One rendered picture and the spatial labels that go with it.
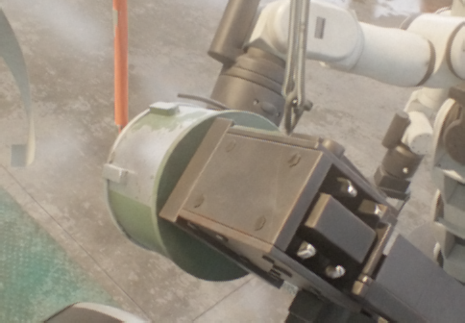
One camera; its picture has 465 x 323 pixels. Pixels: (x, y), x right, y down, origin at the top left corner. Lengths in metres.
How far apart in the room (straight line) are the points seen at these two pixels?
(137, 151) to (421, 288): 0.25
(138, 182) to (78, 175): 2.18
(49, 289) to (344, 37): 1.73
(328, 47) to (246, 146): 0.31
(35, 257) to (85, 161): 0.52
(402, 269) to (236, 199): 0.12
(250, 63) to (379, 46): 0.18
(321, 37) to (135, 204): 0.32
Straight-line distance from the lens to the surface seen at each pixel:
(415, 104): 1.71
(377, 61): 0.85
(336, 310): 0.52
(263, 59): 0.76
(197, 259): 0.56
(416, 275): 0.50
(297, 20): 0.45
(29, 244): 2.50
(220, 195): 0.48
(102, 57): 3.45
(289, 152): 0.45
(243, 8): 0.77
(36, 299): 2.33
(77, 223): 2.54
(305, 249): 0.43
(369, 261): 0.47
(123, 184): 0.59
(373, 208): 0.47
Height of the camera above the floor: 1.77
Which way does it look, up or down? 39 degrees down
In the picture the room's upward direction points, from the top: straight up
